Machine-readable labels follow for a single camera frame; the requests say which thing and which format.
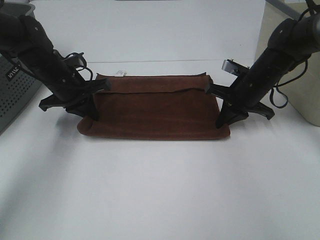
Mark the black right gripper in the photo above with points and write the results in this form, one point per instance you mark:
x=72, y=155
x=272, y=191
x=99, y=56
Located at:
x=245, y=93

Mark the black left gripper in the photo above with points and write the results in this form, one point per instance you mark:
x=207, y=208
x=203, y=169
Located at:
x=69, y=89

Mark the brown towel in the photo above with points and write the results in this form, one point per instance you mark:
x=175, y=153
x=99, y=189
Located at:
x=167, y=107

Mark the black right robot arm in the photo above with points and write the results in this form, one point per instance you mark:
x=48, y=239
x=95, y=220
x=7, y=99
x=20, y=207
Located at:
x=291, y=43

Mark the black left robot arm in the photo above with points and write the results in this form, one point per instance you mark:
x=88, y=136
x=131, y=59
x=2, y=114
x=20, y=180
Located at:
x=11, y=39

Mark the white towel care label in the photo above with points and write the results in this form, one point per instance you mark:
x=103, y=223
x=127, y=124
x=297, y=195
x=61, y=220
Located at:
x=120, y=73

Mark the grey perforated plastic basket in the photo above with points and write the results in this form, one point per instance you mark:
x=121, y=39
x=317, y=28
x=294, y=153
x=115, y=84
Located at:
x=16, y=87

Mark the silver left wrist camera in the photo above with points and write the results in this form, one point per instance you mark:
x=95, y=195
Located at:
x=75, y=60

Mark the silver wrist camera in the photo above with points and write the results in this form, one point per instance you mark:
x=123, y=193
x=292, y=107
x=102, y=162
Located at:
x=234, y=68
x=75, y=60

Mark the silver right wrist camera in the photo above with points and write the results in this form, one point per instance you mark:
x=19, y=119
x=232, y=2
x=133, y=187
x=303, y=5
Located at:
x=234, y=68

